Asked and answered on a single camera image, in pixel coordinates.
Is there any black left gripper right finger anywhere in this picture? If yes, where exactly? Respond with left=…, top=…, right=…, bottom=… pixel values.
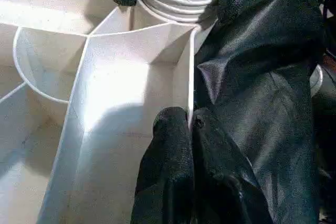
left=190, top=106, right=275, bottom=224

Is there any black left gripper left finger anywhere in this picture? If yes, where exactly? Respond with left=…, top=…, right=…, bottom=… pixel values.
left=130, top=106, right=194, bottom=224

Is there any white plastic table top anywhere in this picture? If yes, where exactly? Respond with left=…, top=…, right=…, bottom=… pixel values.
left=0, top=0, right=217, bottom=224

